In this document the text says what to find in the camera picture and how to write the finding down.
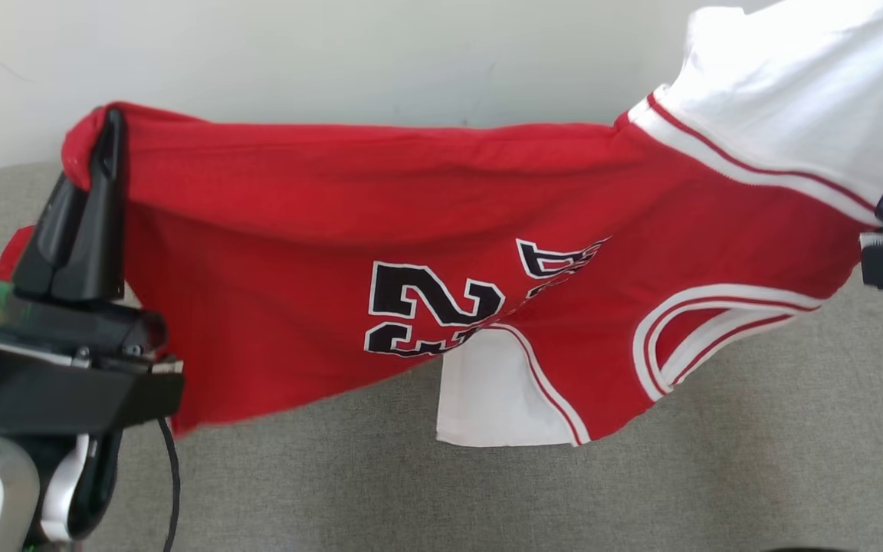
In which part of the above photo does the red and white basketball jersey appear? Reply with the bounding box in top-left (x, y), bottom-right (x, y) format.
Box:
top-left (61, 0), bottom-right (883, 449)

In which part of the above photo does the thin black left gripper cable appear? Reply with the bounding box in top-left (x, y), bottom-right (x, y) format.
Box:
top-left (156, 416), bottom-right (182, 552)

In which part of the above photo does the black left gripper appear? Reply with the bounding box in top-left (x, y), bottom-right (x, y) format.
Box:
top-left (0, 107), bottom-right (185, 439)

